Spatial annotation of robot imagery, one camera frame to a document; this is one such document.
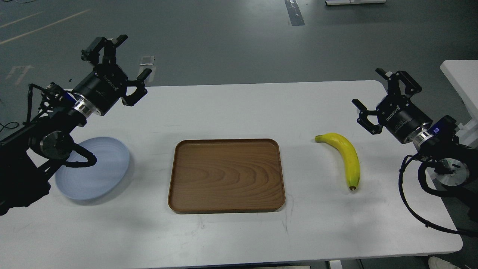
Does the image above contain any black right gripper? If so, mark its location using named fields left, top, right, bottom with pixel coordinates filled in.
left=351, top=68, right=432, bottom=144

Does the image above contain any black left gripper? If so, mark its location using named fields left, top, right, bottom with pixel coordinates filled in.
left=73, top=35, right=152, bottom=115

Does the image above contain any yellow banana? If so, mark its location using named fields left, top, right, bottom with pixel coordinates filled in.
left=314, top=133, right=361, bottom=191

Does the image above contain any light blue round plate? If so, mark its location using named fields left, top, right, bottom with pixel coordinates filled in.
left=55, top=137, right=130, bottom=200

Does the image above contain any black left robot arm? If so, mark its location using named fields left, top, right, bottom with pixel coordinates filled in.
left=0, top=34, right=152, bottom=216

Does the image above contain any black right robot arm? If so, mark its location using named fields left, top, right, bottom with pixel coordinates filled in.
left=352, top=68, right=477, bottom=237

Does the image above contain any brown wooden tray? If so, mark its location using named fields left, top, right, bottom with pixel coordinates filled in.
left=168, top=138, right=286, bottom=214

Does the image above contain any white shoe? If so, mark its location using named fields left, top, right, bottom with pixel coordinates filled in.
left=428, top=256, right=460, bottom=269

